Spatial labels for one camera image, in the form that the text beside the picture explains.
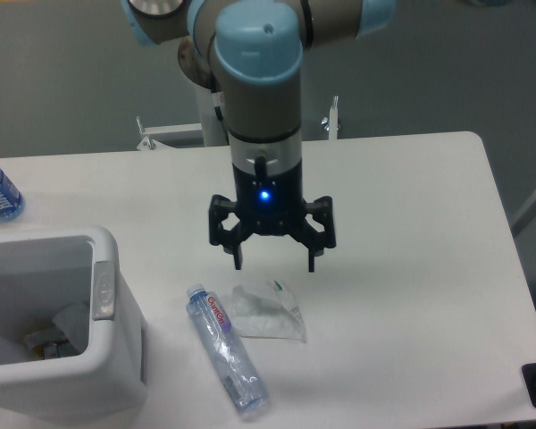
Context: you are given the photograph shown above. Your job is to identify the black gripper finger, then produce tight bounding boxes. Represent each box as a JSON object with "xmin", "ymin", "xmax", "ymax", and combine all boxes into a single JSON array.
[
  {"xmin": 289, "ymin": 196, "xmax": 337, "ymax": 273},
  {"xmin": 208, "ymin": 194, "xmax": 249, "ymax": 270}
]

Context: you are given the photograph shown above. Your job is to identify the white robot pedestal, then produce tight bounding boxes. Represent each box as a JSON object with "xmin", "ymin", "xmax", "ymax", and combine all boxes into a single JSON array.
[{"xmin": 177, "ymin": 37, "xmax": 228, "ymax": 147}]

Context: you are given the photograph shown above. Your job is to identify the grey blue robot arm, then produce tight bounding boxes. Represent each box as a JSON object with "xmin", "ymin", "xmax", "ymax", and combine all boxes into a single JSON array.
[{"xmin": 121, "ymin": 1, "xmax": 396, "ymax": 265}]

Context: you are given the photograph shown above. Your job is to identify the white trash can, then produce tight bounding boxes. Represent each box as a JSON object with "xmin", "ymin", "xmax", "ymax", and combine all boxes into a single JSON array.
[{"xmin": 0, "ymin": 226, "xmax": 147, "ymax": 420}]

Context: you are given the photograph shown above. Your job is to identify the clear plastic bottle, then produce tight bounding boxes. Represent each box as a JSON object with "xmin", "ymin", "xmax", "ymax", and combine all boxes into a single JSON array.
[{"xmin": 186, "ymin": 284, "xmax": 268, "ymax": 416}]

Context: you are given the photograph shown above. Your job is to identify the clear plastic bag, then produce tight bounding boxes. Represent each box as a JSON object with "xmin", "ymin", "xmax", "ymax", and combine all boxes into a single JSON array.
[{"xmin": 230, "ymin": 280, "xmax": 306, "ymax": 343}]

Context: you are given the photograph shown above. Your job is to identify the grey trash inside can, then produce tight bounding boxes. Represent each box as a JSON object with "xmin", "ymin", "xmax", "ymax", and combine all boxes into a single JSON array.
[{"xmin": 23, "ymin": 302, "xmax": 90, "ymax": 360}]

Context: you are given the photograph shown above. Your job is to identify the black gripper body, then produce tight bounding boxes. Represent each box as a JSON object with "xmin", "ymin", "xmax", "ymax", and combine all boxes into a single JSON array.
[{"xmin": 233, "ymin": 163, "xmax": 305, "ymax": 236}]

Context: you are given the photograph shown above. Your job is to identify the white bracket with wing bolt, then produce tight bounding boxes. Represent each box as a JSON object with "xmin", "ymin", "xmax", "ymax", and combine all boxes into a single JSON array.
[{"xmin": 321, "ymin": 95, "xmax": 340, "ymax": 140}]

